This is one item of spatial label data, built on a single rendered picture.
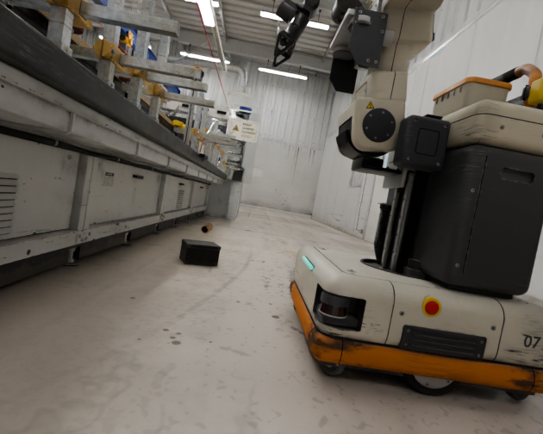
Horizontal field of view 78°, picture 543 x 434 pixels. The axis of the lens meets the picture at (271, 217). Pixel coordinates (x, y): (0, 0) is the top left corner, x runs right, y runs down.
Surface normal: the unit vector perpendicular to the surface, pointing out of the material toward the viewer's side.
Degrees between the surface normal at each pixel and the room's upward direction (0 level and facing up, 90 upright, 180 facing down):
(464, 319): 90
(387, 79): 90
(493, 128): 90
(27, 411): 0
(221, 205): 90
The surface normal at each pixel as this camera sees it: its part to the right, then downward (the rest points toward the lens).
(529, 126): 0.05, 0.06
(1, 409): 0.18, -0.98
